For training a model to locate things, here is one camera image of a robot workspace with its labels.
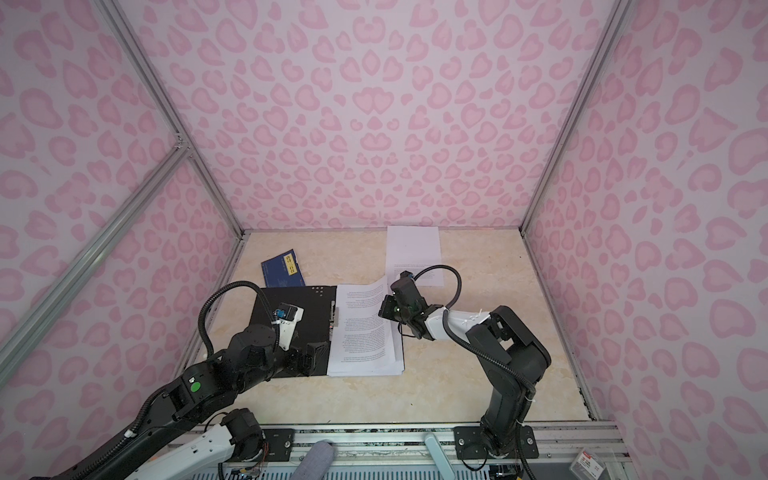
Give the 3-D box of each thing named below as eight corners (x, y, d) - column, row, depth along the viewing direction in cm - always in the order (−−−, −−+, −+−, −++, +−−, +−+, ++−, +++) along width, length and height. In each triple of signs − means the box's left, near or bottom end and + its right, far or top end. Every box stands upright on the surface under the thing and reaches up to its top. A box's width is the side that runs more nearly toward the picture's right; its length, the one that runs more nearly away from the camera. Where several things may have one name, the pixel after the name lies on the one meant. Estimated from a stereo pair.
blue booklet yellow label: (270, 298, 103) (268, 295, 102) (261, 263, 113) (260, 259, 112) (305, 285, 107) (304, 282, 105) (294, 252, 117) (293, 248, 115)
